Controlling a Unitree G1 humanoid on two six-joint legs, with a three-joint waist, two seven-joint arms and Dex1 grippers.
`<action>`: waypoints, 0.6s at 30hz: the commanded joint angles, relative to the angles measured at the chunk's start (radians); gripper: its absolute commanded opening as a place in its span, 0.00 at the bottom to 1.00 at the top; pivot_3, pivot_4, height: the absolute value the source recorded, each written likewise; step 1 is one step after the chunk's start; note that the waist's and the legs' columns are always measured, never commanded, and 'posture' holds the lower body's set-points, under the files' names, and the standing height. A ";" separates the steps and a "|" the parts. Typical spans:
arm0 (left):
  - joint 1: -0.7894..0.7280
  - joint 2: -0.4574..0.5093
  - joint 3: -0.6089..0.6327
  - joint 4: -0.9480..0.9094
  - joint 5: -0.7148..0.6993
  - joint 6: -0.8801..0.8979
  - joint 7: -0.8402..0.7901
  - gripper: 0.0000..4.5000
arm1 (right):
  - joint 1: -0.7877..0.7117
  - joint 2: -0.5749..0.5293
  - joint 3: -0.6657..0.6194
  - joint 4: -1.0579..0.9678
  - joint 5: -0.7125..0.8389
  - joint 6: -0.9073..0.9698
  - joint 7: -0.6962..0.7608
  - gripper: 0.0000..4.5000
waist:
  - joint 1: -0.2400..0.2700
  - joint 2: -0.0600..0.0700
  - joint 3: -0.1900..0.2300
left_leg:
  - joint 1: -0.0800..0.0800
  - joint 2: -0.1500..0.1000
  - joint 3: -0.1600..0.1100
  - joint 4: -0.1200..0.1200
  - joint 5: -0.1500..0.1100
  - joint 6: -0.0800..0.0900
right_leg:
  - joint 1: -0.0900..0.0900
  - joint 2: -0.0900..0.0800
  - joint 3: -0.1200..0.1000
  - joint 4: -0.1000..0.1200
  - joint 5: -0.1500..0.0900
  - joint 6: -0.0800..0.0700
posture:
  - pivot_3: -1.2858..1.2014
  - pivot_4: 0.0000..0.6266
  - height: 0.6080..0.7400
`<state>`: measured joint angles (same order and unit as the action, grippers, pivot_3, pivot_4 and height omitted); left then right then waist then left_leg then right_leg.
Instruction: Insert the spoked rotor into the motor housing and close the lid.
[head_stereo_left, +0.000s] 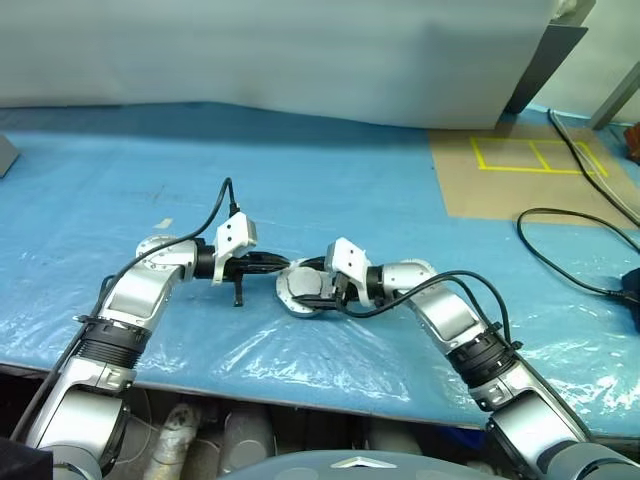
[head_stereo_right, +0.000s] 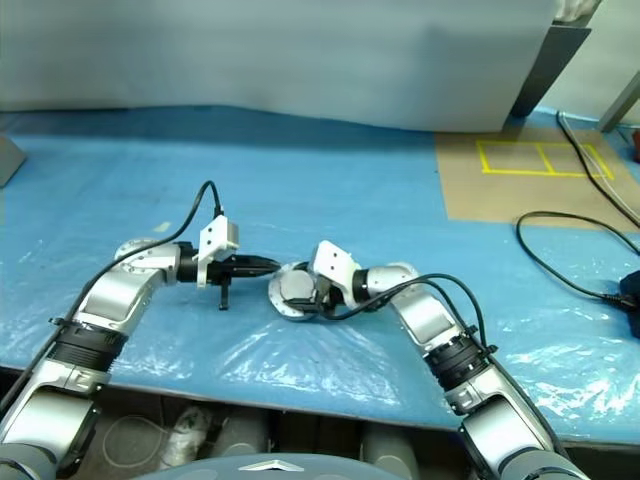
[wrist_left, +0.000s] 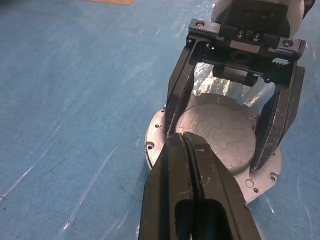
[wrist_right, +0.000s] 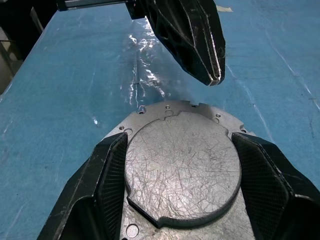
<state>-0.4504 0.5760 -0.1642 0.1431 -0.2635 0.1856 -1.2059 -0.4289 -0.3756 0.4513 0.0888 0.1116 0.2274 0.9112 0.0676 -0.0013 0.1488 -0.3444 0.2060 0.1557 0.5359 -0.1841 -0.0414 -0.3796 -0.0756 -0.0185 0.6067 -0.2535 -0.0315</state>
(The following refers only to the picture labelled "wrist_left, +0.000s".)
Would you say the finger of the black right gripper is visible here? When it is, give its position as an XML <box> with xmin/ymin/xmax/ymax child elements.
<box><xmin>165</xmin><ymin>38</ymin><xmax>212</xmax><ymax>138</ymax></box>
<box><xmin>249</xmin><ymin>66</ymin><xmax>306</xmax><ymax>172</ymax></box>

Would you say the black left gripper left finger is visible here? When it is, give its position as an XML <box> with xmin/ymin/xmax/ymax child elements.
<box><xmin>138</xmin><ymin>132</ymin><xmax>203</xmax><ymax>240</ymax></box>

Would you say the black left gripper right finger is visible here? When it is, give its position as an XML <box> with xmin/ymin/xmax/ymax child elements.
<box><xmin>185</xmin><ymin>132</ymin><xmax>264</xmax><ymax>240</ymax></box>

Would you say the silver round motor lid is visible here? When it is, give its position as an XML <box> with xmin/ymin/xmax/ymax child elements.
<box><xmin>144</xmin><ymin>92</ymin><xmax>283</xmax><ymax>207</ymax></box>

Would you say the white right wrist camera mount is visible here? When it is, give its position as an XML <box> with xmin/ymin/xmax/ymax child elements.
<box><xmin>211</xmin><ymin>0</ymin><xmax>306</xmax><ymax>40</ymax></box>

